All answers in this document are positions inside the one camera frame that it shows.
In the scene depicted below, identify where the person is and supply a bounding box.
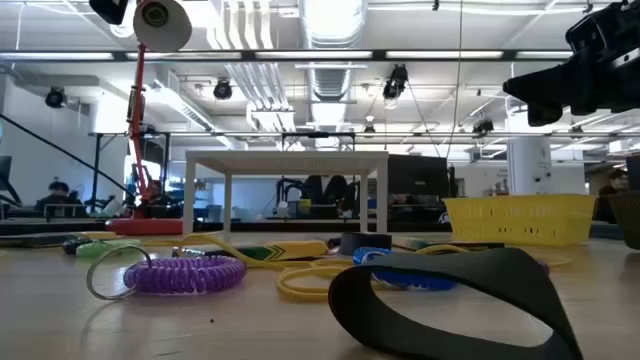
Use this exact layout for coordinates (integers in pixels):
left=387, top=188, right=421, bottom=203
left=34, top=180, right=89, bottom=219
left=594, top=168, right=630, bottom=225

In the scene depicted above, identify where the black ceiling spotlight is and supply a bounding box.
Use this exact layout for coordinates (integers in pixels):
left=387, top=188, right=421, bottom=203
left=44, top=86, right=67, bottom=109
left=212, top=79, right=234, bottom=101
left=472, top=117, right=496, bottom=137
left=382, top=64, right=409, bottom=101

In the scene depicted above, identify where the white round column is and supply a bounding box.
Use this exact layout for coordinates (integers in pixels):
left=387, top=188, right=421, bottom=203
left=506, top=137, right=554, bottom=224

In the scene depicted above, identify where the wide black rubber band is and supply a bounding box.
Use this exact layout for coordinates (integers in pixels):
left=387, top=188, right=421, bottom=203
left=328, top=247, right=585, bottom=360

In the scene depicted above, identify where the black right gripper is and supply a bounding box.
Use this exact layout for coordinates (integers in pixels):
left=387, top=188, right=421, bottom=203
left=502, top=47, right=640, bottom=128

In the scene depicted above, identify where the green coil wristband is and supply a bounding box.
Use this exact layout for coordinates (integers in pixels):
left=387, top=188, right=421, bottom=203
left=75, top=238, right=144, bottom=260

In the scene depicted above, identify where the black monitor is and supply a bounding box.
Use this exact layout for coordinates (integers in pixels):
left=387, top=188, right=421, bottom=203
left=387, top=154, right=450, bottom=221

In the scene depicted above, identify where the blue coil wristband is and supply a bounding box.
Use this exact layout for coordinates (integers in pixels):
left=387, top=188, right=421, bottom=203
left=352, top=246, right=457, bottom=293

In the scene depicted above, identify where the yellow plastic basket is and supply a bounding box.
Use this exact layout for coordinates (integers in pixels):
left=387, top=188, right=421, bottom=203
left=443, top=193, right=598, bottom=248

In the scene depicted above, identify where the small white shelf table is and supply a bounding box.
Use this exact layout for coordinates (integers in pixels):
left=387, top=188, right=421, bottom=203
left=182, top=150, right=390, bottom=241

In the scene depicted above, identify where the purple coil wristband keyring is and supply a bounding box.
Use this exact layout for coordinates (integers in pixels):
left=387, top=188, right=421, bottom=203
left=85, top=243, right=248, bottom=301

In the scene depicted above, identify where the black metal table frame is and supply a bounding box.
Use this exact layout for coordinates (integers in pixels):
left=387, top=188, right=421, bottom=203
left=0, top=219, right=454, bottom=237

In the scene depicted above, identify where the yellow green crayon box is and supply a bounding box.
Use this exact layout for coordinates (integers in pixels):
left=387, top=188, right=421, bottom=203
left=199, top=240, right=330, bottom=262

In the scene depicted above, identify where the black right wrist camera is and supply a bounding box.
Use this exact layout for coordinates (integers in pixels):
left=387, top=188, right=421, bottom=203
left=564, top=0, right=640, bottom=56

